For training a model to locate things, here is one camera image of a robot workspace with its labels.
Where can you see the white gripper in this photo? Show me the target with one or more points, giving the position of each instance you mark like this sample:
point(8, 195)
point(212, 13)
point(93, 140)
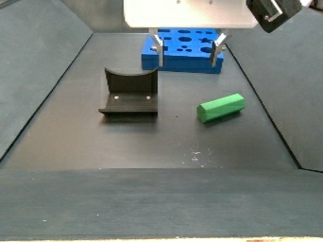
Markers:
point(188, 13)

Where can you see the green hexagon block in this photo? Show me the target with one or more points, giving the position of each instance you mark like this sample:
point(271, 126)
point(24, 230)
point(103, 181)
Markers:
point(211, 110)

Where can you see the blue shape sorting board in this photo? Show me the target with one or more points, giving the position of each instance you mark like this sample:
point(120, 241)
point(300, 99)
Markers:
point(187, 50)

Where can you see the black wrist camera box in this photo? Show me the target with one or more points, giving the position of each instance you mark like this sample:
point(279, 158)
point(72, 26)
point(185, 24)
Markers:
point(272, 12)

